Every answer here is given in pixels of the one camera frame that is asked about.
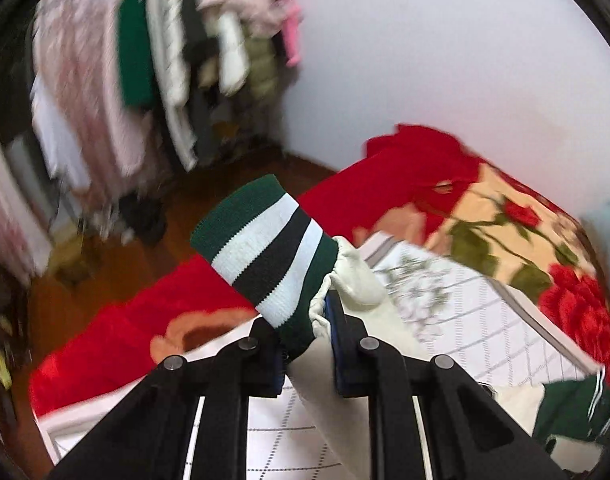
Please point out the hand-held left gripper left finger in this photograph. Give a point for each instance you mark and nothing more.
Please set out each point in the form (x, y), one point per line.
(271, 377)

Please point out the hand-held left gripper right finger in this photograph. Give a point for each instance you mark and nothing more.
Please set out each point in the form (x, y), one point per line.
(336, 345)

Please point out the green and white striped jacket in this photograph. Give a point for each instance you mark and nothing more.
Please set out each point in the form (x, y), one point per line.
(265, 255)

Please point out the white quilted sheet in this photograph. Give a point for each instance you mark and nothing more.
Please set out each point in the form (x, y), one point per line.
(485, 320)

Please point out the red floral blanket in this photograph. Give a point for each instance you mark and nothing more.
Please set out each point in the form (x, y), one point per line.
(385, 180)

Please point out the olive hanging garment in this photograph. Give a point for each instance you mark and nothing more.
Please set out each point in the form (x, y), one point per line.
(265, 70)

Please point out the white striped hanging garment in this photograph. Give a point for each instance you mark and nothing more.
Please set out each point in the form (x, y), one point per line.
(174, 90)

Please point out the pink hanging item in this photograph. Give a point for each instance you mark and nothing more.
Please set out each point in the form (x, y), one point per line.
(292, 35)

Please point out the green hanging garment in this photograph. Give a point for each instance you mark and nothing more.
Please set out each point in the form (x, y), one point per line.
(135, 50)

